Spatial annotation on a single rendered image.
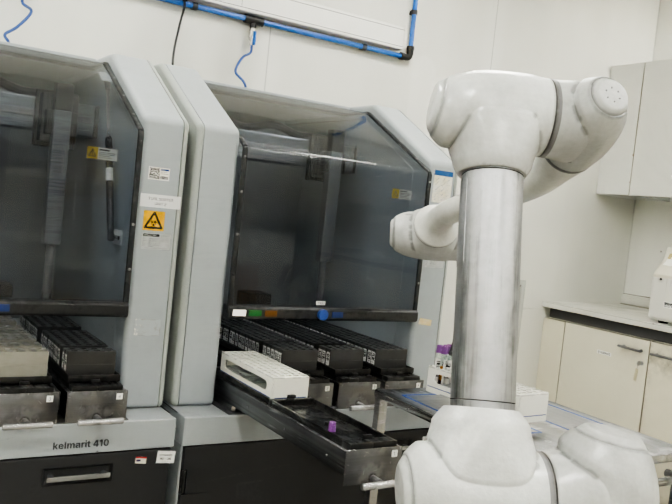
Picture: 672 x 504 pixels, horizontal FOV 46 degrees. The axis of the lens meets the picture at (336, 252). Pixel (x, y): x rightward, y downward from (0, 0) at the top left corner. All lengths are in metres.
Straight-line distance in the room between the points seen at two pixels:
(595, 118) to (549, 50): 3.00
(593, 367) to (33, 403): 2.95
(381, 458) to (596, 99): 0.79
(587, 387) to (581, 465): 2.95
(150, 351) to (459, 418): 0.98
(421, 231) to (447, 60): 2.15
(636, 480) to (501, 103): 0.60
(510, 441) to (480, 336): 0.16
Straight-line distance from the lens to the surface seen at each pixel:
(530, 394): 1.79
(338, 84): 3.48
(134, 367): 1.98
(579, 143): 1.36
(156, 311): 1.97
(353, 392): 2.17
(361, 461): 1.59
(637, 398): 4.02
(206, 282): 2.00
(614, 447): 1.26
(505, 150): 1.28
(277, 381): 1.86
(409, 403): 1.95
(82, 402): 1.87
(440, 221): 1.72
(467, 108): 1.29
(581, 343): 4.21
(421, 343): 2.39
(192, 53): 3.19
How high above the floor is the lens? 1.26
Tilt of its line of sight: 3 degrees down
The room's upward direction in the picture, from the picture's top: 6 degrees clockwise
